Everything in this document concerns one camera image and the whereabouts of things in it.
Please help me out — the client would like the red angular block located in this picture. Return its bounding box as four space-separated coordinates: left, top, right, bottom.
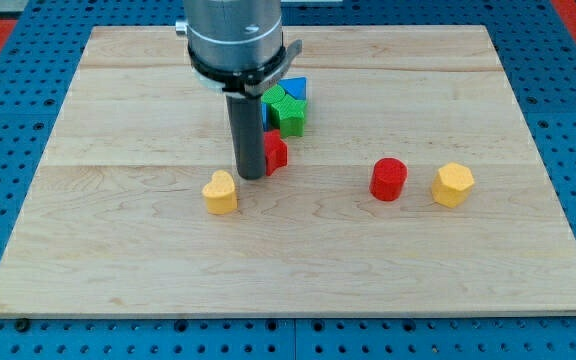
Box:
264 130 288 176

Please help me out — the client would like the light wooden board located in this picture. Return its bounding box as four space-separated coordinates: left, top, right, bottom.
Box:
0 25 576 319

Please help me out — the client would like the green round block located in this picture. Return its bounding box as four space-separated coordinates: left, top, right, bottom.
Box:
261 85 286 105

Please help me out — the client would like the green star block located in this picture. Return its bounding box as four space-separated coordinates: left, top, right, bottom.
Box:
271 95 307 138

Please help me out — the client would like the yellow heart block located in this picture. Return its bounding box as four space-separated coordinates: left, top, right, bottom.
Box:
202 170 238 215

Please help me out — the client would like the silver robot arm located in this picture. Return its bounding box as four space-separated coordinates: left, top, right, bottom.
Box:
176 0 303 180

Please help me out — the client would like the blue block behind rod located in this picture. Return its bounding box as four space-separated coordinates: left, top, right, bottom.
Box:
261 102 269 132

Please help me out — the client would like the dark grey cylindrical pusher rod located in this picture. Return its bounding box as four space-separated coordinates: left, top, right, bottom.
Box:
226 96 266 180

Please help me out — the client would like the yellow hexagon block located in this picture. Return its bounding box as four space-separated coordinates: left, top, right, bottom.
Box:
431 162 475 208

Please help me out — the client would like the red cylinder block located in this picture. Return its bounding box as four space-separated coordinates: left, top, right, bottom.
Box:
369 158 408 202

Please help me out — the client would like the blue triangle block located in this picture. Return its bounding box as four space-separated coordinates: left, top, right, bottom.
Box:
279 77 307 100

